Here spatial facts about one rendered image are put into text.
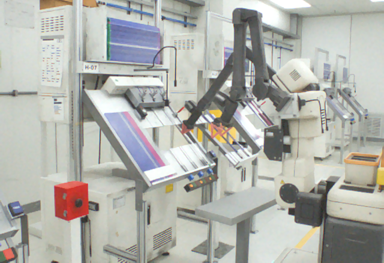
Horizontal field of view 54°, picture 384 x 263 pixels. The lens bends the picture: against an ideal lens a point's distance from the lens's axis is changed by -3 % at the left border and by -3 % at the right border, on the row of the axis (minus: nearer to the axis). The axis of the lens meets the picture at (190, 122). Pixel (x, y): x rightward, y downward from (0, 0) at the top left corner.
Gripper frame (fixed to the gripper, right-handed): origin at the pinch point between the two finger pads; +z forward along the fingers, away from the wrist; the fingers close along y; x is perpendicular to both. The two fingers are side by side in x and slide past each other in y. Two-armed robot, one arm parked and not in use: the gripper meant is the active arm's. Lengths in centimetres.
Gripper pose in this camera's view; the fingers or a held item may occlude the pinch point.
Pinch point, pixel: (183, 132)
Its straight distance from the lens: 259.4
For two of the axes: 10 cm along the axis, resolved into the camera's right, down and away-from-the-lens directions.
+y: -5.5, 0.8, -8.3
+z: -5.4, 7.3, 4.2
